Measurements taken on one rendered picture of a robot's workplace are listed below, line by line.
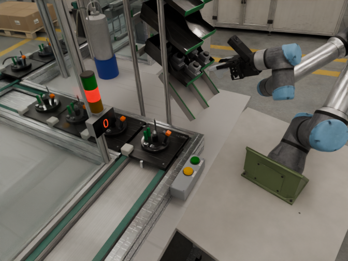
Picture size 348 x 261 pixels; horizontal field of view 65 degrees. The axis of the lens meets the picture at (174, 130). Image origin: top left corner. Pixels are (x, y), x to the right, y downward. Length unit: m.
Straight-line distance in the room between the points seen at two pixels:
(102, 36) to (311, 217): 1.61
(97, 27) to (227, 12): 3.52
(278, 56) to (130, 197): 0.79
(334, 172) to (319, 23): 3.91
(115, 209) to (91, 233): 0.13
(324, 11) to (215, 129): 3.84
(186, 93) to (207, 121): 0.25
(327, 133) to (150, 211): 0.69
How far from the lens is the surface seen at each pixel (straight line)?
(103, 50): 2.03
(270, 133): 1.58
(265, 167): 1.21
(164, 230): 1.15
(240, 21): 5.19
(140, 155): 1.27
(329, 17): 5.16
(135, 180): 1.24
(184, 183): 1.15
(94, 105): 1.05
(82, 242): 1.14
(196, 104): 1.46
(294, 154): 1.18
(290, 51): 1.03
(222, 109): 1.71
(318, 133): 1.06
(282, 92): 1.03
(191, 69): 1.32
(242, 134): 1.54
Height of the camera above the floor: 1.86
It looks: 40 degrees down
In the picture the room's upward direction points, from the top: 4 degrees counter-clockwise
